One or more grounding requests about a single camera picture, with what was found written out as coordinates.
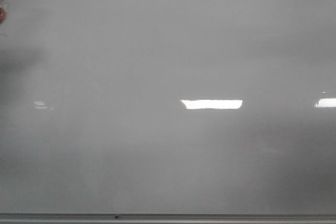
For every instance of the white whiteboard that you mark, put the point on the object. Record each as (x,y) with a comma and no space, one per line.
(168,107)

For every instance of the red rubber piece on marker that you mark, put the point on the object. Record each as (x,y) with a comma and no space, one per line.
(3,15)

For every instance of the aluminium whiteboard bottom frame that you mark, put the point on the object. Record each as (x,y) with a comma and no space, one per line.
(162,218)

